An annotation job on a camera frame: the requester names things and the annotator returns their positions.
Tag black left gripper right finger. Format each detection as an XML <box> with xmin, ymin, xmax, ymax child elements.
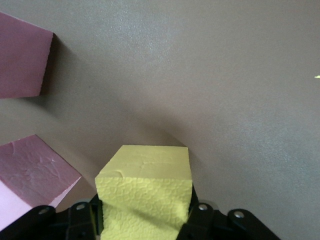
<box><xmin>175</xmin><ymin>189</ymin><xmax>279</xmax><ymax>240</ymax></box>

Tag yellow foam cube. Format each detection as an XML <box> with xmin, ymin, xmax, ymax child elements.
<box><xmin>94</xmin><ymin>144</ymin><xmax>194</xmax><ymax>240</ymax></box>

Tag pink foam cube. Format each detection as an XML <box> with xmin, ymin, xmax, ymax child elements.
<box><xmin>0</xmin><ymin>11</ymin><xmax>55</xmax><ymax>99</ymax></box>
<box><xmin>0</xmin><ymin>134</ymin><xmax>83</xmax><ymax>227</ymax></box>

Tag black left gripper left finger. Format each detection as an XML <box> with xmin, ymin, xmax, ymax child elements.
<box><xmin>0</xmin><ymin>195</ymin><xmax>105</xmax><ymax>240</ymax></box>

